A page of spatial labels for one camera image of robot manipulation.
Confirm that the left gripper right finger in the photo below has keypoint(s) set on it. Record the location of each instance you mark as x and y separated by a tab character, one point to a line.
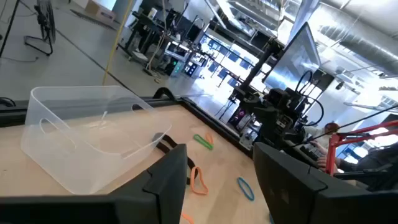
289	193

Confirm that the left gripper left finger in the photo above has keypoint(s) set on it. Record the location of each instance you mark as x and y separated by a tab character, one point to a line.
161	199

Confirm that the small blue rubber band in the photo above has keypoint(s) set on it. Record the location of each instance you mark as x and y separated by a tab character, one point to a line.
239	179

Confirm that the wide black rubber band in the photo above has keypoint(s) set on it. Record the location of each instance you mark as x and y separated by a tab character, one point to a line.
164	141

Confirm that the green rubber band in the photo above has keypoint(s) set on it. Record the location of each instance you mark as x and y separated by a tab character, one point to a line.
202	142

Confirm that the small orange rubber band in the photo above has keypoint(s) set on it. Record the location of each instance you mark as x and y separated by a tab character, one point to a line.
211	139

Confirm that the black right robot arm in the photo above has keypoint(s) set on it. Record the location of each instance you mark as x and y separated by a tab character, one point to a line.
273	124

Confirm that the clear plastic bin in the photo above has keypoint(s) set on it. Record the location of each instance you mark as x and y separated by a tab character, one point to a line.
46	146

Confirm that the large computer monitor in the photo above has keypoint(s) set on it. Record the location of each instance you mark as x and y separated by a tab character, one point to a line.
292	62

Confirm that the black keyboard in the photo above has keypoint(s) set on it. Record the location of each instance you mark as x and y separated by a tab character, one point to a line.
311	152

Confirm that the person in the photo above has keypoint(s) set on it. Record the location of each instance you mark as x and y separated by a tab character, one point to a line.
367	161
320	133

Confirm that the brown cardboard box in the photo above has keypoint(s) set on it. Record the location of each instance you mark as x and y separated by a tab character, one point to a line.
99	11

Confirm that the black floor fan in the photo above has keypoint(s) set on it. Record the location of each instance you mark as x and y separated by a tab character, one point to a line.
46	18

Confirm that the black tripod stand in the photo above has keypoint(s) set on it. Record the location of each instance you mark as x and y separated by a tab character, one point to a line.
10	26

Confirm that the black arched frame bracket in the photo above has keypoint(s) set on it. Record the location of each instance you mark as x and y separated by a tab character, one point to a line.
164	89

